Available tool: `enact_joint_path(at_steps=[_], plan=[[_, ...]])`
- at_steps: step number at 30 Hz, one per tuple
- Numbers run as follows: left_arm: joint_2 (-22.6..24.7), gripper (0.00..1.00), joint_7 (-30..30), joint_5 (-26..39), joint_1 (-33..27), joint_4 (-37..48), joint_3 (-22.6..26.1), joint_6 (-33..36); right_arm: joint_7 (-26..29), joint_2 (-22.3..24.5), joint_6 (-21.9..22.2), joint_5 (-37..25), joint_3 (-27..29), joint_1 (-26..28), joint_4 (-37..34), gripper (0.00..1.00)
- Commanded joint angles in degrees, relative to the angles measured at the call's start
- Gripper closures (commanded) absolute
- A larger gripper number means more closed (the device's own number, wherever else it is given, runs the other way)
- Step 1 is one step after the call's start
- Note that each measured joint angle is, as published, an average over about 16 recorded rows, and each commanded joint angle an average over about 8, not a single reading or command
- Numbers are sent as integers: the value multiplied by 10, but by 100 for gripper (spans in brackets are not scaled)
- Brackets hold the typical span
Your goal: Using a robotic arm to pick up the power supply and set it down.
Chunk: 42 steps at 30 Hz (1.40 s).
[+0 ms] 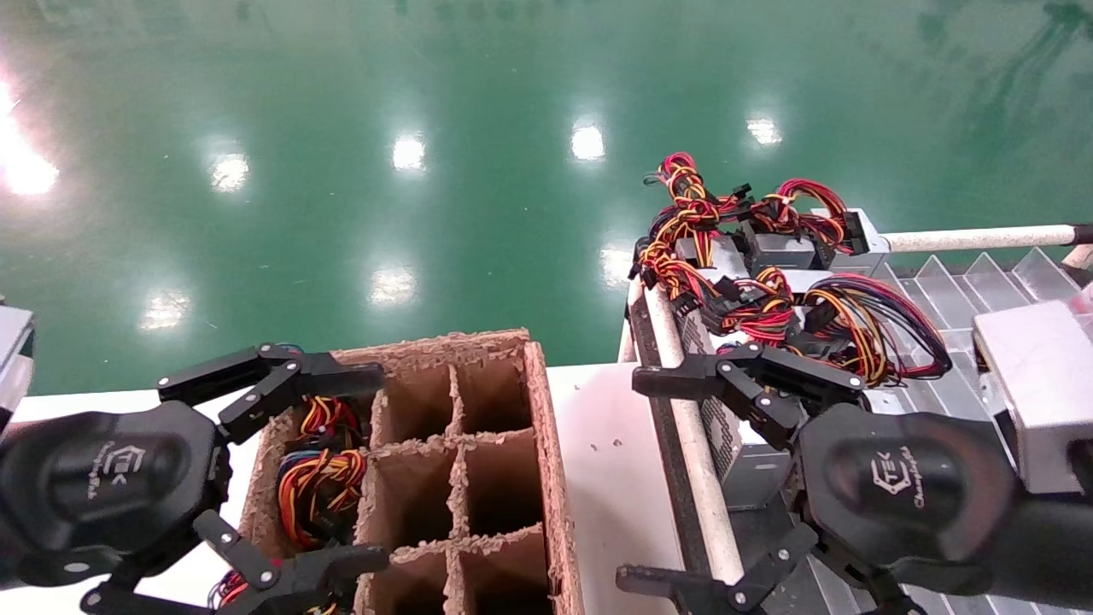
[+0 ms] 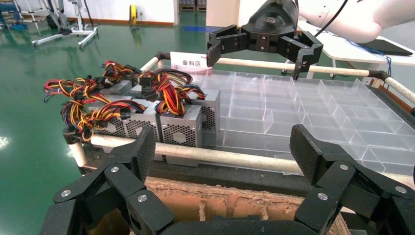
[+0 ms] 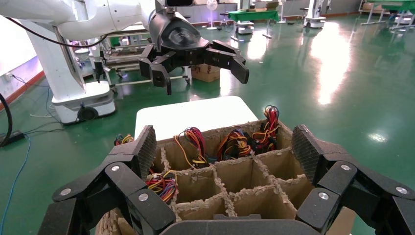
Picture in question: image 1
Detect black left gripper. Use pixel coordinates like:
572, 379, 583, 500
0, 343, 392, 615

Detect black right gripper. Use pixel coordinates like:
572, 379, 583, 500
615, 343, 1021, 615

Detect power supply with coloured wires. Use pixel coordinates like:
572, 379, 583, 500
275, 446, 370, 549
207, 564, 342, 615
295, 395, 366, 447

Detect multicoloured wire harness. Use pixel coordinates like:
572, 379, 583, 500
841, 208, 891, 257

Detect silver mesh-sided power supply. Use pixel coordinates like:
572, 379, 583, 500
675, 266, 812, 513

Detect brown cardboard divider box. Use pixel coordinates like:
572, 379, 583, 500
239, 329, 586, 615

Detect dark grey power supply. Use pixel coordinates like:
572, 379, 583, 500
739, 178, 855, 274

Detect clear plastic divider tray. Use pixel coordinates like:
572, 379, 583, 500
794, 248, 1093, 615

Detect white speckled frame pipe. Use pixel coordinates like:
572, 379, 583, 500
642, 284, 745, 590

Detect black frame strip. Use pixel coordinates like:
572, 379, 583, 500
626, 295, 711, 575

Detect silver power supply, black-blue wires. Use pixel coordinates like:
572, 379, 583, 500
798, 273, 953, 390

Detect silver power supply, red-yellow wires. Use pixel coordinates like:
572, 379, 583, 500
632, 152, 757, 296

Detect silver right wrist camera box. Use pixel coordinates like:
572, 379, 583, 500
973, 299, 1093, 496

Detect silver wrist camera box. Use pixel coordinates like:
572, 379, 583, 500
973, 299, 1093, 496
0, 305, 37, 428

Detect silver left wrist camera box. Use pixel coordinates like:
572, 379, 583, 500
0, 305, 37, 428

